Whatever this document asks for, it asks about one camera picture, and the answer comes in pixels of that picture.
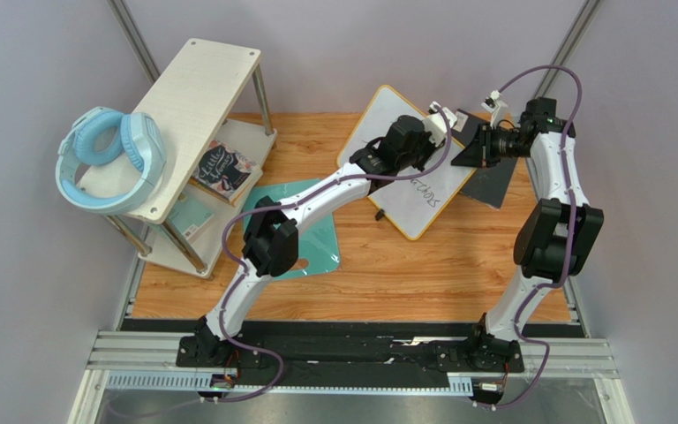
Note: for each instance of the white two-tier shelf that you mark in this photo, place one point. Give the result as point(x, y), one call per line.
point(191, 102)

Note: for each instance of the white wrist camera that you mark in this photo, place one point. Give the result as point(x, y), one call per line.
point(497, 108)
point(438, 121)

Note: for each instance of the teal notebook on lower shelf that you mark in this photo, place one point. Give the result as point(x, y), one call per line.
point(190, 216)

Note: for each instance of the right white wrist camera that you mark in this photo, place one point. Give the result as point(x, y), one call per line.
point(497, 108)

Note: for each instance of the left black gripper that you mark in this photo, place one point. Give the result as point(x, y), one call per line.
point(432, 150)

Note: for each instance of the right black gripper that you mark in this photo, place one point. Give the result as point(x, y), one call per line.
point(483, 142)

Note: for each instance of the teal cutting mat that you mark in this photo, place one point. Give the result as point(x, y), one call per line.
point(319, 252)

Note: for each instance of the dark floral book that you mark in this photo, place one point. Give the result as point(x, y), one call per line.
point(225, 172)

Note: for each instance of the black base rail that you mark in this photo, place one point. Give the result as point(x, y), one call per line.
point(356, 354)

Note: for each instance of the black notebook in plastic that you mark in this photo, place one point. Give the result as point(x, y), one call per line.
point(488, 186)

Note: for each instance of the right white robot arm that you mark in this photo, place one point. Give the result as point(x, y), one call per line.
point(555, 240)

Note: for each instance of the yellow framed whiteboard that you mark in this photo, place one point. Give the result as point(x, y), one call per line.
point(410, 205)

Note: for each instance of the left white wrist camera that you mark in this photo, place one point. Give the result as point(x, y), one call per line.
point(438, 121)

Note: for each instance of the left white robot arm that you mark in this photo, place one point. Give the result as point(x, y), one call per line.
point(271, 237)

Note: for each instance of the blue headphones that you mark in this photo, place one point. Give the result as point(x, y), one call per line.
point(98, 138)

